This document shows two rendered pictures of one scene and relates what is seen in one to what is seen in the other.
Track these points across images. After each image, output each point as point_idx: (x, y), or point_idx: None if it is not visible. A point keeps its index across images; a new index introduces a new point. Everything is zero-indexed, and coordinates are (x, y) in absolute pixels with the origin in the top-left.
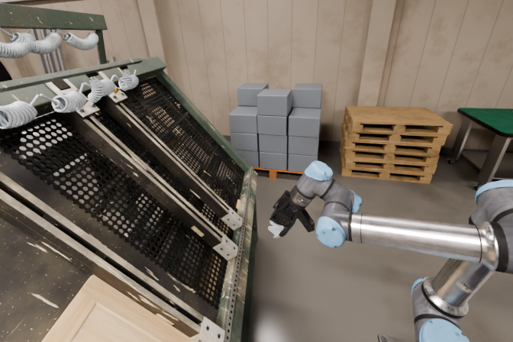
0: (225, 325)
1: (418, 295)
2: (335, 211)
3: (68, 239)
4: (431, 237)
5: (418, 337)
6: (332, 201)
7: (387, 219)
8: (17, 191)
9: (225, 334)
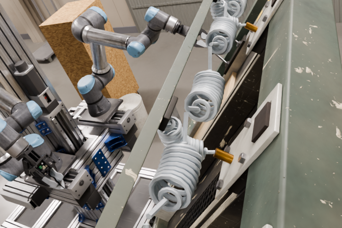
0: (155, 226)
1: (13, 163)
2: (20, 108)
3: (216, 115)
4: (2, 88)
5: (36, 149)
6: (12, 117)
7: (5, 97)
8: (241, 80)
9: (156, 219)
